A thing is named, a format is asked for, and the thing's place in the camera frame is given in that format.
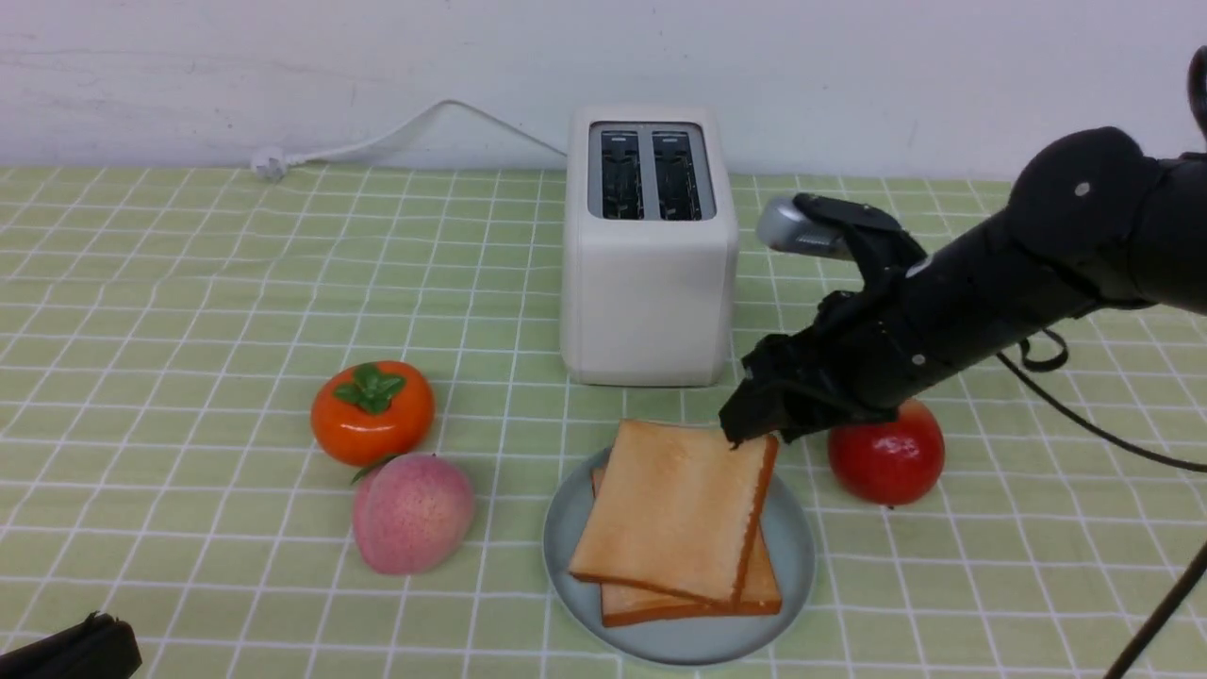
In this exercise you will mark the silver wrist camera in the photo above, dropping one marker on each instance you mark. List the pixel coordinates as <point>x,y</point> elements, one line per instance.
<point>783,227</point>

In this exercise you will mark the orange persimmon with green leaf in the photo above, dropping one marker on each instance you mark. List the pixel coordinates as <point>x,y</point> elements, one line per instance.
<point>372,411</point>

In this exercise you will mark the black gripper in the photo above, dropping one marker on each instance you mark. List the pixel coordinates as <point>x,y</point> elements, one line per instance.
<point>844,370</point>

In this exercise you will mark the pink peach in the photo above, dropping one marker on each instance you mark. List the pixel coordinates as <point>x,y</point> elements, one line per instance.
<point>411,513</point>

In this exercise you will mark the red apple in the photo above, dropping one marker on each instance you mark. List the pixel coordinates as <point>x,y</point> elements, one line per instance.
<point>889,463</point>

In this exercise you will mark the toast slice slot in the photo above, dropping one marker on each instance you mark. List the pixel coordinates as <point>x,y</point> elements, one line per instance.
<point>660,604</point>
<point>671,455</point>

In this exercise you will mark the light blue round plate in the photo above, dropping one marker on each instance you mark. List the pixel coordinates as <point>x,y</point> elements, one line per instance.
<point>687,644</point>

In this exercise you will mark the white two-slot toaster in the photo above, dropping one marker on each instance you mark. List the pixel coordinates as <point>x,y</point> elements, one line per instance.
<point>649,248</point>

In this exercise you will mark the black object bottom left corner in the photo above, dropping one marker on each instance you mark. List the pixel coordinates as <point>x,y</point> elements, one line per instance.
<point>101,646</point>

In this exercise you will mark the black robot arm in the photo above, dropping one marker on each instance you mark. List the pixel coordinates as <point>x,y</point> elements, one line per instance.
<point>1091,223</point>

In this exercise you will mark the green checkered tablecloth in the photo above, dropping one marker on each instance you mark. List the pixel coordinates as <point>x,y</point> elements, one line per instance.
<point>164,331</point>

